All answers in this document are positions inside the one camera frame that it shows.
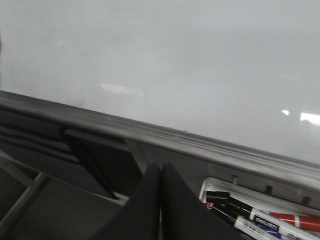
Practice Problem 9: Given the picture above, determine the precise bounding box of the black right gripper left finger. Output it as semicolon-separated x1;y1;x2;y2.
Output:
90;163;160;240

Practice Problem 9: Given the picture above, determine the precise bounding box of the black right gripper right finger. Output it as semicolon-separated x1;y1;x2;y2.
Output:
161;162;244;240

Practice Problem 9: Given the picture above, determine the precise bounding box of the black capped marker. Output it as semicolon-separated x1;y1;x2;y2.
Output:
205;191;253;219

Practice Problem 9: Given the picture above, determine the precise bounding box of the white deli marker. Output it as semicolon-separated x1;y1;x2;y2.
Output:
233;207;320;240

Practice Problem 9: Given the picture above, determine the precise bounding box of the white marker tray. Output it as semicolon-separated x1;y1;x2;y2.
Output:
199;177;320;217

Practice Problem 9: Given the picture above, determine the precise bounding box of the black chair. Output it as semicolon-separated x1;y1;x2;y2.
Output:
0;107;146;240

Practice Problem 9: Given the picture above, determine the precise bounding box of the red marker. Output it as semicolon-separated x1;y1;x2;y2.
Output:
269;212;320;231

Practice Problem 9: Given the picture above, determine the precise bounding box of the grey aluminium whiteboard tray rail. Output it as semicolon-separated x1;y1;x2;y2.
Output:
0;91;320;209

